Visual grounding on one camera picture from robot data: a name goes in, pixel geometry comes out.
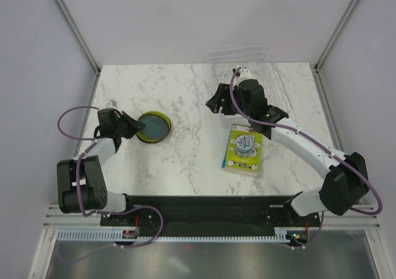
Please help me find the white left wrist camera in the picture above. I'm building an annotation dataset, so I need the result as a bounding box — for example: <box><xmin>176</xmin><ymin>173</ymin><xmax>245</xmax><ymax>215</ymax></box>
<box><xmin>106</xmin><ymin>100</ymin><xmax>118</xmax><ymax>108</ymax></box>

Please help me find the yellow brown patterned plate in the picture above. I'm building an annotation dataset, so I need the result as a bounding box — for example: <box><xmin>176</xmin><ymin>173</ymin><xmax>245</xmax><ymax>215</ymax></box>
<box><xmin>136</xmin><ymin>111</ymin><xmax>173</xmax><ymax>144</ymax></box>

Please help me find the green cover book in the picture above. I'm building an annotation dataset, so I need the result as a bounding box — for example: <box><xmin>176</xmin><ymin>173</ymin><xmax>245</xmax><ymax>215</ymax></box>
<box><xmin>222</xmin><ymin>124</ymin><xmax>263</xmax><ymax>176</ymax></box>

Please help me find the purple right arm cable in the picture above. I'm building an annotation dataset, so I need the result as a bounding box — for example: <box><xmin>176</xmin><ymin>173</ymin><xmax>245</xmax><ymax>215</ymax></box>
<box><xmin>230</xmin><ymin>66</ymin><xmax>383</xmax><ymax>251</ymax></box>

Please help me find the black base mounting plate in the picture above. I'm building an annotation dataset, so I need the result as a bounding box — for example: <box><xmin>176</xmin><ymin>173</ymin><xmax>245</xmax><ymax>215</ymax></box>
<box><xmin>100</xmin><ymin>195</ymin><xmax>320</xmax><ymax>237</ymax></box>

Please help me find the white wire dish rack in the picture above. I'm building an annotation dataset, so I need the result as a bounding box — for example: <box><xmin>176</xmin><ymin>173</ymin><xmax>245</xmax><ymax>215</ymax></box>
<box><xmin>207</xmin><ymin>45</ymin><xmax>292</xmax><ymax>114</ymax></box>

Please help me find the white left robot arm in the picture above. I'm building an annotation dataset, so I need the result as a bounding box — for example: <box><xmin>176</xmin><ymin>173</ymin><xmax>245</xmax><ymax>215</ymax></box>
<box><xmin>56</xmin><ymin>107</ymin><xmax>145</xmax><ymax>225</ymax></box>

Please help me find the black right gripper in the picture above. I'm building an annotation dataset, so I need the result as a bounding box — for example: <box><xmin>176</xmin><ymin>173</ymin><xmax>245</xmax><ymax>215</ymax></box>
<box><xmin>206</xmin><ymin>83</ymin><xmax>252</xmax><ymax>119</ymax></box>

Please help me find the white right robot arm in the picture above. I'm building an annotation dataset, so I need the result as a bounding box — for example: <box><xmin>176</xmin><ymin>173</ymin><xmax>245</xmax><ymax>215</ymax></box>
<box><xmin>205</xmin><ymin>79</ymin><xmax>369</xmax><ymax>226</ymax></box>

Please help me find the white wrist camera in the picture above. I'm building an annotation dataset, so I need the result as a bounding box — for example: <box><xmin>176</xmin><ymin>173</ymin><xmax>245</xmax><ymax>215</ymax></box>
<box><xmin>233</xmin><ymin>66</ymin><xmax>252</xmax><ymax>86</ymax></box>
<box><xmin>106</xmin><ymin>100</ymin><xmax>118</xmax><ymax>108</ymax></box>

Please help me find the dark green plate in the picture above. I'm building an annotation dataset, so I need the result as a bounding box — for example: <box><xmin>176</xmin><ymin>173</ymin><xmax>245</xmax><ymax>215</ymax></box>
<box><xmin>139</xmin><ymin>114</ymin><xmax>170</xmax><ymax>140</ymax></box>

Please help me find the white slotted cable duct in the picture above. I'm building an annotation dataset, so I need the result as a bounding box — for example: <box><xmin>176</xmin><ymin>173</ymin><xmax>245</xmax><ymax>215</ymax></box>
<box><xmin>56</xmin><ymin>229</ymin><xmax>306</xmax><ymax>243</ymax></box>

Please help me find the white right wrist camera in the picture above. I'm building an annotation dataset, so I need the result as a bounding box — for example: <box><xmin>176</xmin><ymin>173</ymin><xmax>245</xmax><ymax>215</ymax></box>
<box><xmin>233</xmin><ymin>66</ymin><xmax>252</xmax><ymax>86</ymax></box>

